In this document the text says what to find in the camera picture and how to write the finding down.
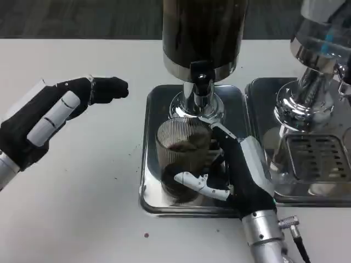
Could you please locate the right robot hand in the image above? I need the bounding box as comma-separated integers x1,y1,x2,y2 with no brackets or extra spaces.
174,116,278,220

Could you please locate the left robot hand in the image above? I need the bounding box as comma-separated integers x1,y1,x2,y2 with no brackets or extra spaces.
0,76,129,172

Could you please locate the chrome dispenser tap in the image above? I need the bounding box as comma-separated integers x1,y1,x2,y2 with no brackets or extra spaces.
333,64,351,98

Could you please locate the steel drip grid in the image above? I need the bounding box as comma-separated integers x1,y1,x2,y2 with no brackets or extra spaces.
285,134,351,182

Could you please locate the clear drink dispenser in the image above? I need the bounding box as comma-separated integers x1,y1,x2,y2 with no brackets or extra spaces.
274,0,351,133

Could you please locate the black dispenser tap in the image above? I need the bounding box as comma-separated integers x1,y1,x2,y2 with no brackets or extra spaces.
190,60,215,96

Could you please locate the clear ribbed glass cup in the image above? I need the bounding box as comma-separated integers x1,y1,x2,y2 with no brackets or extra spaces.
156,117,218,204

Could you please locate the dark drink dispenser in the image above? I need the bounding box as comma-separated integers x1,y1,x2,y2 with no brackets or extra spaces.
161,0,250,122

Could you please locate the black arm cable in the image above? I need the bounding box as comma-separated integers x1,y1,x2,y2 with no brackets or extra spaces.
278,215,312,263

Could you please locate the steel drip tray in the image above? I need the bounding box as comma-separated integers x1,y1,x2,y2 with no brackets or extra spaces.
245,77,351,205
139,83,256,219

